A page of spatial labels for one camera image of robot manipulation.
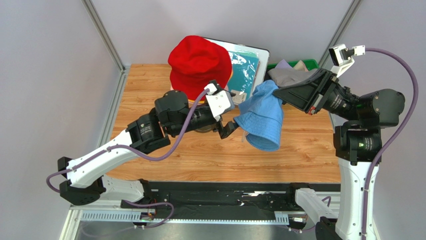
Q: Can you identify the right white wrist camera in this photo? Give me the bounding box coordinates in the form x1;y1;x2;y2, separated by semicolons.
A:
328;44;366;78

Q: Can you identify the aluminium frame rail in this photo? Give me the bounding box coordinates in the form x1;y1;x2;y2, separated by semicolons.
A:
60;201;305;240

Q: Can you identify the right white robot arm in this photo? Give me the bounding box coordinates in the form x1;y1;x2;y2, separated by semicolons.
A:
268;68;406;240

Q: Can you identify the yellow bucket hat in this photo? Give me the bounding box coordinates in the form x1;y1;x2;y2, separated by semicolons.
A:
188;99;202;104

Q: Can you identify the grey hat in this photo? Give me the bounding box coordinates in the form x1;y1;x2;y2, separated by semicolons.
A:
267;68;319;88

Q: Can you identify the dark round stand base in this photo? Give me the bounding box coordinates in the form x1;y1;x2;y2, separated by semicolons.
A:
194;124;215;133

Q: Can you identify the white tablet board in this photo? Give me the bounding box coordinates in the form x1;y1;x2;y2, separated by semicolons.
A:
205;37;271;86

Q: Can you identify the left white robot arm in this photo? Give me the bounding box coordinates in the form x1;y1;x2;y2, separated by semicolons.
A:
57;89;238;206

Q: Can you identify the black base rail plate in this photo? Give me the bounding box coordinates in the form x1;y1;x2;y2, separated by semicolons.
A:
137;181;341;221

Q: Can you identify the lavender hat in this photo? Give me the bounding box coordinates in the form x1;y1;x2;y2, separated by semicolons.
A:
275;59;293;69

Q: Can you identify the pink beige hat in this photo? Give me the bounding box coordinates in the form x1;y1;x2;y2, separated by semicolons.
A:
293;60;309;72

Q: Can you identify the green plastic bin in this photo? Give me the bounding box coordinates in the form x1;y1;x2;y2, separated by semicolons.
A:
266;59;320;71

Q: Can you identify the red hat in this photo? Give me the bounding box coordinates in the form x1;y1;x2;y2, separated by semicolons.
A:
167;35;233;101

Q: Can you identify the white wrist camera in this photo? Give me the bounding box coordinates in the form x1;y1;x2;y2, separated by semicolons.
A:
328;44;366;78
204;80;235;122

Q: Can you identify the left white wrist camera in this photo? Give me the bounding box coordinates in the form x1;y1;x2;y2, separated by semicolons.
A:
204;80;235;122

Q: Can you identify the blue hat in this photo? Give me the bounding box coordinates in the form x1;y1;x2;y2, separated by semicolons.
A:
233;80;284;152

